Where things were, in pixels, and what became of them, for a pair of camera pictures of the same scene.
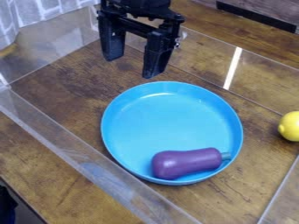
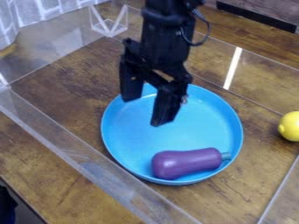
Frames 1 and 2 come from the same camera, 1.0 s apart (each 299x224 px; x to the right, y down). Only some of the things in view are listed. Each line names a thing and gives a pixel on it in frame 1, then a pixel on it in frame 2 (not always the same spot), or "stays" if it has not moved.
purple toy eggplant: [172, 164] stays
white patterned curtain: [21, 12] stays
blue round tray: [170, 115] stays
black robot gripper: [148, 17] → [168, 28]
